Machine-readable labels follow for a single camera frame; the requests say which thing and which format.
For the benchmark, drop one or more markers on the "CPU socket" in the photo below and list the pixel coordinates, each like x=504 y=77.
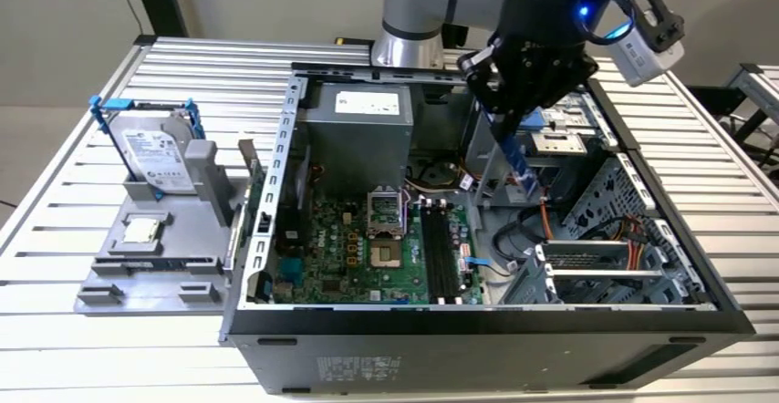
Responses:
x=387 y=253

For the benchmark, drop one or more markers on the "graphics card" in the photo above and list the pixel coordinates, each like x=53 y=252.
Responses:
x=255 y=166

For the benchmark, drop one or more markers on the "blue RAM stick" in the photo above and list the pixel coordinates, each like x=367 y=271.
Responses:
x=524 y=170

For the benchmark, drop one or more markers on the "metal table with black legs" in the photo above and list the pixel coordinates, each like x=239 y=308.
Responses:
x=758 y=79

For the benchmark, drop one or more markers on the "yellow tipped plug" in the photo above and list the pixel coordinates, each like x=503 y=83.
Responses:
x=340 y=41

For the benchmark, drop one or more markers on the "silver CPU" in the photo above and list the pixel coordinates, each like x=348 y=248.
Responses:
x=142 y=230

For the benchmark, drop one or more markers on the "blue drive bay latch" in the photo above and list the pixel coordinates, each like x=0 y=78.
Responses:
x=535 y=119

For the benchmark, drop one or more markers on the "grey power supply box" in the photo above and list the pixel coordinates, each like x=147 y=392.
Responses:
x=352 y=147

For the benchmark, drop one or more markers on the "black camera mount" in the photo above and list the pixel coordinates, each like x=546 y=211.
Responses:
x=666 y=20

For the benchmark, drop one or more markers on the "silver hard disk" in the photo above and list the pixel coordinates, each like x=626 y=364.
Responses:
x=152 y=152

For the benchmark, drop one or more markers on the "black open PC case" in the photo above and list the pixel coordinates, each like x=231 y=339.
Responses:
x=426 y=357

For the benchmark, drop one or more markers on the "green motherboard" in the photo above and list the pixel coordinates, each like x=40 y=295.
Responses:
x=340 y=280

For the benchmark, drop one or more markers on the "grey parts rack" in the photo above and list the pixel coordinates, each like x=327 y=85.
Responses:
x=183 y=239

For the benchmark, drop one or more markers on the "metal disk bay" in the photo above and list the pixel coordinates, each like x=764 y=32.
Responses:
x=602 y=274

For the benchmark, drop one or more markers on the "black RAM slot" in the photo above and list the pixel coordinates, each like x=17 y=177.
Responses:
x=430 y=252
x=438 y=252
x=454 y=252
x=446 y=252

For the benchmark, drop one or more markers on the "black frame post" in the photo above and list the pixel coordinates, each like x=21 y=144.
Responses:
x=162 y=2

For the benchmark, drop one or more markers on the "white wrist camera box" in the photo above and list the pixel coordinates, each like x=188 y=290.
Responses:
x=639 y=61

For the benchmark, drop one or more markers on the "metal drive cage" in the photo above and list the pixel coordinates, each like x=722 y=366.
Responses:
x=556 y=143

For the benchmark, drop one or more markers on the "black case fan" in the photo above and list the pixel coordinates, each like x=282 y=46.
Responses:
x=295 y=227

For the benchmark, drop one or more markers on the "blue disk carrier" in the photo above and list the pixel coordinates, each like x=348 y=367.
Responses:
x=115 y=103

